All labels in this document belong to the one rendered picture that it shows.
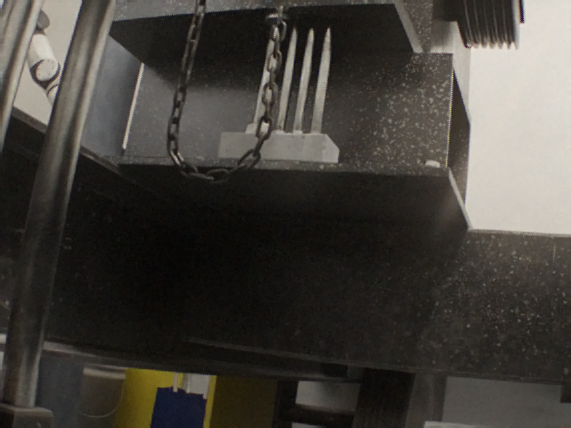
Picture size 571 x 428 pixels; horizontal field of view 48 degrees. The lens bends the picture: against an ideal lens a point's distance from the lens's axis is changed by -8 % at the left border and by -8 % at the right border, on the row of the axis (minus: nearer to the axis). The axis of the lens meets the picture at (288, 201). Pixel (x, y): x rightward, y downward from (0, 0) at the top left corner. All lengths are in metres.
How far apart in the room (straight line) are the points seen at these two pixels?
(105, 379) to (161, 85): 1.31
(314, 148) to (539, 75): 1.62
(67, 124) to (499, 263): 0.72
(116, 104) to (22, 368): 1.03
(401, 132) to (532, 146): 1.37
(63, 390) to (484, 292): 0.71
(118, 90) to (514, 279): 0.77
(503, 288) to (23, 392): 0.73
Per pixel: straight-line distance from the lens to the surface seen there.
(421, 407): 1.55
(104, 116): 1.25
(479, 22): 1.21
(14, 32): 0.26
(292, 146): 0.78
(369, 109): 0.91
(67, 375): 1.22
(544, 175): 2.20
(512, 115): 2.27
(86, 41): 0.30
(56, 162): 0.28
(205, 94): 1.01
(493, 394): 2.04
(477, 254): 0.93
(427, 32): 1.07
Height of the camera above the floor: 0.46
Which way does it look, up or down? 13 degrees up
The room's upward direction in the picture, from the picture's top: 8 degrees clockwise
